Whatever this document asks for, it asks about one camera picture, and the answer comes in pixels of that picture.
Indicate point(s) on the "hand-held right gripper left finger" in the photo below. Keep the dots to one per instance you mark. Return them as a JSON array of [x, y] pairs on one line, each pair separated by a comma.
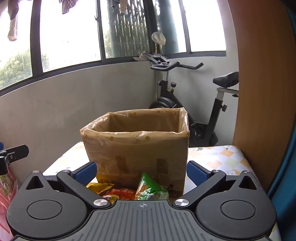
[[84, 174]]

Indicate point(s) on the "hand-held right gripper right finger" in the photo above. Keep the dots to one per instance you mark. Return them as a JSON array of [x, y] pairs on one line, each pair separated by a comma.
[[196, 172]]

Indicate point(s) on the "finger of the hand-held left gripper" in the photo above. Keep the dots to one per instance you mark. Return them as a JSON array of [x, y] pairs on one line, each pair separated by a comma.
[[16, 153]]

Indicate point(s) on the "yellow snack packet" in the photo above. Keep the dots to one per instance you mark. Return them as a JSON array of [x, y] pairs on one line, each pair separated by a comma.
[[99, 187]]

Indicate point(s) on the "brown cardboard box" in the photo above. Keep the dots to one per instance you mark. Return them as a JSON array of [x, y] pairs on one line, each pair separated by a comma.
[[161, 183]]

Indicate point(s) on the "red snack packet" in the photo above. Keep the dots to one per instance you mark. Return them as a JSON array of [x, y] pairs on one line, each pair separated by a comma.
[[120, 194]]

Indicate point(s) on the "green snack packet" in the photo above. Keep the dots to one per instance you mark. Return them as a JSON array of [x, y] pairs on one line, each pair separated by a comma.
[[148, 187]]

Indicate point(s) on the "floral checked table cover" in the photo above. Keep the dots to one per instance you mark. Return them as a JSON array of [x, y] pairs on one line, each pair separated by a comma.
[[219, 157]]

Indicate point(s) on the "red patterned cloth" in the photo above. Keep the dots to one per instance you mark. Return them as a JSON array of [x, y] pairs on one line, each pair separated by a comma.
[[7, 197]]

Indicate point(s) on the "black exercise bike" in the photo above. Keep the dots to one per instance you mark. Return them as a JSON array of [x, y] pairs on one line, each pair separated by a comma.
[[166, 102]]

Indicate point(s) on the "wooden panel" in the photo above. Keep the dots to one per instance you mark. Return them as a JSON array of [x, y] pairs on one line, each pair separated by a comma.
[[259, 92]]

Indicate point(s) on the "thin metal pipe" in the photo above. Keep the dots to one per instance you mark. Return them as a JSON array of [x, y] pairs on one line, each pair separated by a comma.
[[157, 78]]

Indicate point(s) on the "hanging beige garment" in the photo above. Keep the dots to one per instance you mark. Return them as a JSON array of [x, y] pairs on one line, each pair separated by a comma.
[[12, 30]]

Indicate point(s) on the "crumpled beige cloth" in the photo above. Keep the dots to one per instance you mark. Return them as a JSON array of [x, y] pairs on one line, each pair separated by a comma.
[[140, 58]]

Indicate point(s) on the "white plastic bag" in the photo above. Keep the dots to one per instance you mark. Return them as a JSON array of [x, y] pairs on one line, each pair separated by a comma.
[[158, 38]]

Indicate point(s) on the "perforated metal screen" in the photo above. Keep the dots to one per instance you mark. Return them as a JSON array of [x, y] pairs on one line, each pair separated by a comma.
[[129, 30]]

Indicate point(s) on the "hanging dark patterned garment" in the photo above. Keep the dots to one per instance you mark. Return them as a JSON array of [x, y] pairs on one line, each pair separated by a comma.
[[67, 6]]

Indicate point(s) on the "hanging tan garment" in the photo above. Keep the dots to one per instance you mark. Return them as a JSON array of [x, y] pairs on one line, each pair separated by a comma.
[[123, 5]]

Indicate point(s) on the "dark window frame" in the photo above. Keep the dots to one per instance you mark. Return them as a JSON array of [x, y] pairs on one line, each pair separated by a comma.
[[36, 46]]

